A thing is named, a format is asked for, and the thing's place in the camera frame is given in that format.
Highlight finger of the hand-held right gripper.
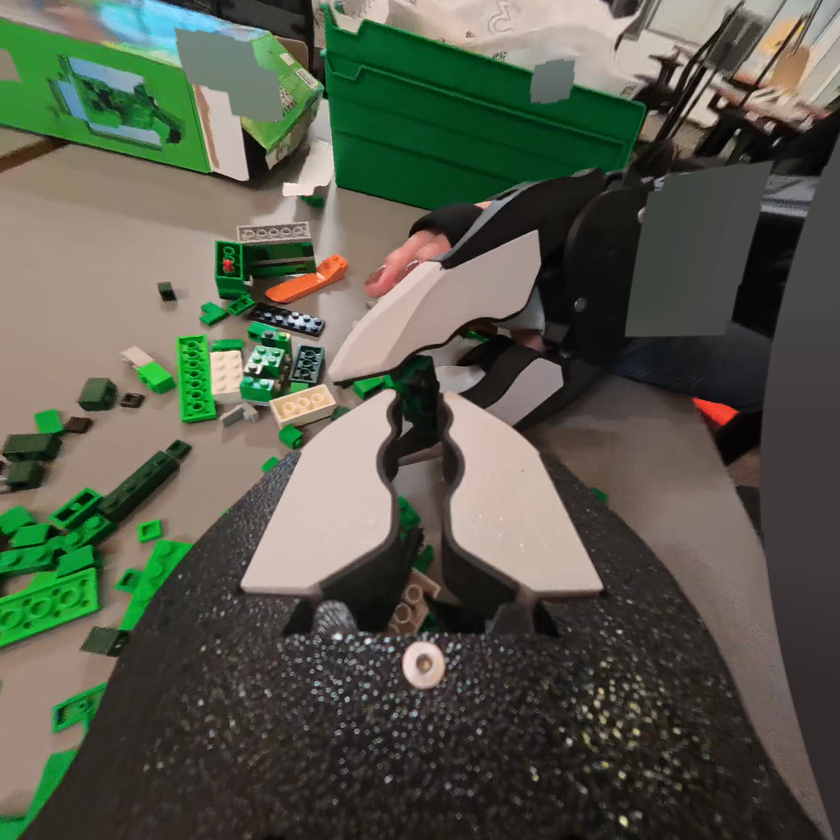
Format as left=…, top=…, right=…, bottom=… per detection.
left=453, top=340, right=568, bottom=431
left=327, top=228, right=546, bottom=387

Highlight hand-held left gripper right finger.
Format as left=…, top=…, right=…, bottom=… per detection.
left=444, top=390, right=606, bottom=624

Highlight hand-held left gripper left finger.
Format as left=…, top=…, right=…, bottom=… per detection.
left=239, top=388, right=422, bottom=632

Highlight dark green brick assembly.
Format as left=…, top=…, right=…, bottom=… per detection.
left=384, top=357, right=442, bottom=466

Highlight long green brick build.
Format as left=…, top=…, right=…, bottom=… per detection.
left=214, top=222, right=317, bottom=299

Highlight grey desk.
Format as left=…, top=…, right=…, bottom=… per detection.
left=0, top=125, right=815, bottom=840

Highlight person's right hand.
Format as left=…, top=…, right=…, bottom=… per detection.
left=363, top=202, right=500, bottom=299

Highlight cream holed brick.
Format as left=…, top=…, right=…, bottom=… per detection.
left=269, top=383, right=338, bottom=429

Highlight tan studded brick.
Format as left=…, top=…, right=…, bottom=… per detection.
left=387, top=571, right=442, bottom=636

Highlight orange brick separator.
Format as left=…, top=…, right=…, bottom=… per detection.
left=266, top=254, right=349, bottom=305

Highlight black studded plate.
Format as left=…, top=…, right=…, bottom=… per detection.
left=248, top=302, right=327, bottom=340

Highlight green plastic bin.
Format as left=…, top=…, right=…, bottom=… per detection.
left=322, top=7, right=649, bottom=211

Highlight white studded brick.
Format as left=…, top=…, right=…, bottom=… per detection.
left=209, top=350, right=245, bottom=404

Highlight orange object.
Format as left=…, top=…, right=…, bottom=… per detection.
left=692, top=397, right=741, bottom=435

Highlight long dark green brick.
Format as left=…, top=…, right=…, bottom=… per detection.
left=98, top=440, right=193, bottom=524

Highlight long bright green holed plate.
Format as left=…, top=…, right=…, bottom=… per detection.
left=176, top=333, right=219, bottom=424

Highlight green brick with grey brick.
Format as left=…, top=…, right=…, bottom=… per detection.
left=120, top=346, right=177, bottom=395

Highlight bright green holed brick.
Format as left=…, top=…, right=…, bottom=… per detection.
left=0, top=566, right=104, bottom=648

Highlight pile of loose green bricks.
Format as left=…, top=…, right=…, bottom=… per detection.
left=0, top=279, right=434, bottom=840

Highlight green toy set box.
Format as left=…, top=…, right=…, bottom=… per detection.
left=0, top=0, right=326, bottom=183

